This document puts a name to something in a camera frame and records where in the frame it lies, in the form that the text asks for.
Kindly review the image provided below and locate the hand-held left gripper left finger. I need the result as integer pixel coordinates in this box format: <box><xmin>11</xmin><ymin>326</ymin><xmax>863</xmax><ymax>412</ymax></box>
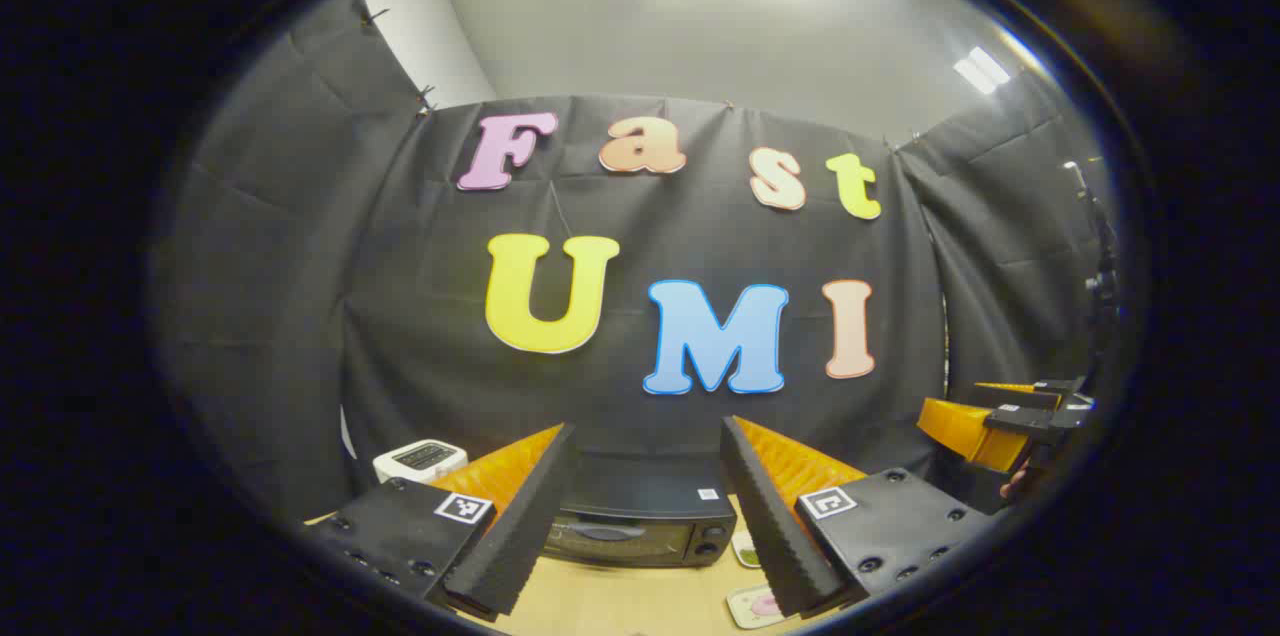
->
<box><xmin>305</xmin><ymin>423</ymin><xmax>579</xmax><ymax>619</ymax></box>

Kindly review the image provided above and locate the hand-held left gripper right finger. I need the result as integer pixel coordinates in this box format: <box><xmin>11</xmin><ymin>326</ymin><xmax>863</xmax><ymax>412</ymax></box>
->
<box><xmin>720</xmin><ymin>416</ymin><xmax>1001</xmax><ymax>619</ymax></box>

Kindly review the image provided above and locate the white square plate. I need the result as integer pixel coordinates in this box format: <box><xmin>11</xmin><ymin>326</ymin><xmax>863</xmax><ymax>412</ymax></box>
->
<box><xmin>727</xmin><ymin>584</ymin><xmax>801</xmax><ymax>630</ymax></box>

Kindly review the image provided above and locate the black electric oven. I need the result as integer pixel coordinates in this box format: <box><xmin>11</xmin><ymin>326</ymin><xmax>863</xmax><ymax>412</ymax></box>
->
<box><xmin>545</xmin><ymin>454</ymin><xmax>739</xmax><ymax>569</ymax></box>

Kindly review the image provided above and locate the white toaster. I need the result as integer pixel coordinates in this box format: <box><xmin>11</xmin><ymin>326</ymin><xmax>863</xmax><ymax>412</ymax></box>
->
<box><xmin>373</xmin><ymin>439</ymin><xmax>469</xmax><ymax>485</ymax></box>

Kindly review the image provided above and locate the black backdrop cloth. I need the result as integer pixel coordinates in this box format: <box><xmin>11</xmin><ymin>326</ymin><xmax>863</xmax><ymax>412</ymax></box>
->
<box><xmin>160</xmin><ymin>0</ymin><xmax>1116</xmax><ymax>527</ymax></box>

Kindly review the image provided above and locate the small ceiling light panel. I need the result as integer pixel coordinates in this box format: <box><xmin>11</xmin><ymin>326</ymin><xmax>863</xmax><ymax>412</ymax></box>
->
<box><xmin>953</xmin><ymin>46</ymin><xmax>1012</xmax><ymax>96</ymax></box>

